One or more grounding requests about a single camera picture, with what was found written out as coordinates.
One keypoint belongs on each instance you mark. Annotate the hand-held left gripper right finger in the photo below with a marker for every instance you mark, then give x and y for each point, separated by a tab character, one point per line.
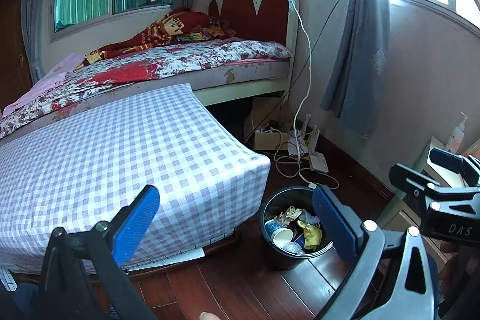
335	226

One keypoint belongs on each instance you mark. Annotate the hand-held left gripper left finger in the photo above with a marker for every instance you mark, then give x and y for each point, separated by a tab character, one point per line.
137	218

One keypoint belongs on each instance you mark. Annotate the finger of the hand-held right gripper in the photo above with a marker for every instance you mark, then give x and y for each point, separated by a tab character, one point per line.
408	179
450	160

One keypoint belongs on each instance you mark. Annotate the yellow plastic bag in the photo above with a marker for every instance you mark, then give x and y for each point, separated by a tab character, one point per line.
311	235

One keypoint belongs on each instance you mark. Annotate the light blue face mask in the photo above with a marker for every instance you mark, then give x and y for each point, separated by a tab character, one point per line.
309	218

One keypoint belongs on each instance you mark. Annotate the clear plastic bag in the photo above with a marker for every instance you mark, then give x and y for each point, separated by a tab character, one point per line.
293	248

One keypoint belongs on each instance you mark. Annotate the beige rubber glove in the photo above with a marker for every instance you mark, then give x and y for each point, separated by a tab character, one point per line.
288	213

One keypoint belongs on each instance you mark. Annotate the red paper cup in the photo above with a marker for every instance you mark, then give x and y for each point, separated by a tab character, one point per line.
282	237

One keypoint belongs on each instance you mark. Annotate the black trash bin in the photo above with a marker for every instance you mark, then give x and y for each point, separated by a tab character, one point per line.
285	260

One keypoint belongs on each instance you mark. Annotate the blue patterned paper cup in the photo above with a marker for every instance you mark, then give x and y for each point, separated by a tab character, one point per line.
272	227

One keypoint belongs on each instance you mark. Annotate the person's right hand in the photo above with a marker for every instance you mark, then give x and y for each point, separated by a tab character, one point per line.
455	267

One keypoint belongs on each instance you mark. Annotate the person's left hand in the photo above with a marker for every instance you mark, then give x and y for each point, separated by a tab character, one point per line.
210	316

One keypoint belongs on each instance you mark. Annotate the pump lotion bottle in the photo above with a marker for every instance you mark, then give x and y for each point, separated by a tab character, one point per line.
455	136

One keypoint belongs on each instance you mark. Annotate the white bedside cabinet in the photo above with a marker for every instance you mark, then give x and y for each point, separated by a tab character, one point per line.
397	215

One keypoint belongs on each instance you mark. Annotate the checked tablecloth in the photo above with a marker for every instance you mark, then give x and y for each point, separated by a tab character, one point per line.
112	155

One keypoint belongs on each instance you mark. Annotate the white router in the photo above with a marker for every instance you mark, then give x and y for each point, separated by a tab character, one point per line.
303	140

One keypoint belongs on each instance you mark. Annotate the cardboard box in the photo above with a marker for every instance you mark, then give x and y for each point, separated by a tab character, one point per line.
266	140

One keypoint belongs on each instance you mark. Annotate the person's blue trouser leg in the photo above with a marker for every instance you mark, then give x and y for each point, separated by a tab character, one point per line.
26	299

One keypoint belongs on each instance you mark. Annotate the long grey-blue curtain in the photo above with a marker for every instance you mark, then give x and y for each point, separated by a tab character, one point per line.
360	42

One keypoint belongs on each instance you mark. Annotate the floral quilt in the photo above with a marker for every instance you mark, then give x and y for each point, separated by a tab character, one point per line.
168	61

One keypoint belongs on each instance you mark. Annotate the pink sheet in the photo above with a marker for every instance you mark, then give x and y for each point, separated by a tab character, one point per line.
56	74

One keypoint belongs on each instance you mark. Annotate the grey mattress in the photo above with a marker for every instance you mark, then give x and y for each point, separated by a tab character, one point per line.
255	70

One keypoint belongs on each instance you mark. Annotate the colourful printed pillow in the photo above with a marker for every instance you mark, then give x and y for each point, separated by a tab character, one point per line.
202	33

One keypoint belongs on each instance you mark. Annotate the red patterned blanket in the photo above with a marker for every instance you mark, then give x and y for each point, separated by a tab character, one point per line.
168	24

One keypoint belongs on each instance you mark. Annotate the brown wooden door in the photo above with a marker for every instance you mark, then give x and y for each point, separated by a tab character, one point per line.
13	42

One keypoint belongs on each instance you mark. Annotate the red heart headboard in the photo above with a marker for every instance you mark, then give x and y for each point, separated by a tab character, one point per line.
270	12

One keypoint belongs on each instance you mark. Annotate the white bed frame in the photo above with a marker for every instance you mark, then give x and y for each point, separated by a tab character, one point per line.
243	91

